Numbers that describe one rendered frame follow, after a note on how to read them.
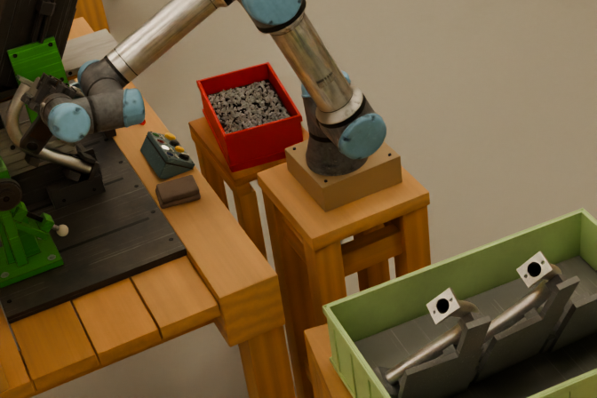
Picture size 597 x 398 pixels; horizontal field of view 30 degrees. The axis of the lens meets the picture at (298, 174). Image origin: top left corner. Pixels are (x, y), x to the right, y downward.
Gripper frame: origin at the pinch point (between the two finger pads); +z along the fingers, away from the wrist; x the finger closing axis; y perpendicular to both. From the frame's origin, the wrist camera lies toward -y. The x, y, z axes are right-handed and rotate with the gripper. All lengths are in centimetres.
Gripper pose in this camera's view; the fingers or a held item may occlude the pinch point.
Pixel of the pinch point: (35, 100)
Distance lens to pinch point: 256.3
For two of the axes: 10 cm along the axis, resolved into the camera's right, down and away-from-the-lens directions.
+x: -7.9, -4.1, -4.5
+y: 4.7, -8.8, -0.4
